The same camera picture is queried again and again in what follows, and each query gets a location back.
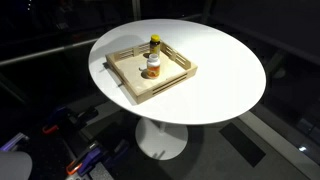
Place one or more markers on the white medicine bottle orange label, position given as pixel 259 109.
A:
pixel 153 68

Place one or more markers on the brown bottle yellow lid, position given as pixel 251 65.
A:
pixel 155 45

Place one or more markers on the light wooden slatted tray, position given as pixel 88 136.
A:
pixel 140 83

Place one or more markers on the purple orange bar clamp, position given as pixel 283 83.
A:
pixel 93 158

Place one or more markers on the black rectangular floor mat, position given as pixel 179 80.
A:
pixel 242 144

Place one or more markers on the black orange bar clamp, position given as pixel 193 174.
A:
pixel 66 120

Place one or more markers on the grey metal railing bar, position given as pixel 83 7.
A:
pixel 43 52

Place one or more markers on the purple metal clamp bar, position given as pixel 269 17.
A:
pixel 13 141

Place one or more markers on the grey rounded housing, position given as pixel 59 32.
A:
pixel 13 166

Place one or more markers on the white round table pedestal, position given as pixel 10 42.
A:
pixel 160 141

